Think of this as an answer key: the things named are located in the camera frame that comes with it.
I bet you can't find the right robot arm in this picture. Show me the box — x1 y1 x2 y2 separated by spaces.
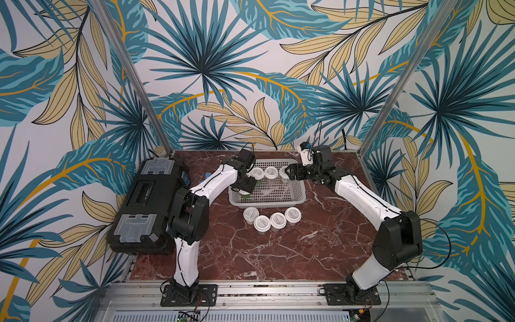
285 162 422 297

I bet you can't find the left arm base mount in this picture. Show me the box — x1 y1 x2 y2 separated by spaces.
160 280 218 307

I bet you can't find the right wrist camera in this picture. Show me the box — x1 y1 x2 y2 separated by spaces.
296 142 333 166

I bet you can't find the white perforated plastic basket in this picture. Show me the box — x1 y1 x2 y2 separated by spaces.
228 177 307 209

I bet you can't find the yogurt cup green label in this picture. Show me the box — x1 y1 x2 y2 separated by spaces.
250 166 265 182

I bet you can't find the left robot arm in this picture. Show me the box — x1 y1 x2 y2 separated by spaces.
167 148 257 291

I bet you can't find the black plastic toolbox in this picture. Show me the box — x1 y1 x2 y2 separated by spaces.
107 158 190 255

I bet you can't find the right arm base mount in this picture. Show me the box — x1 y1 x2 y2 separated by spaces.
318 283 382 307

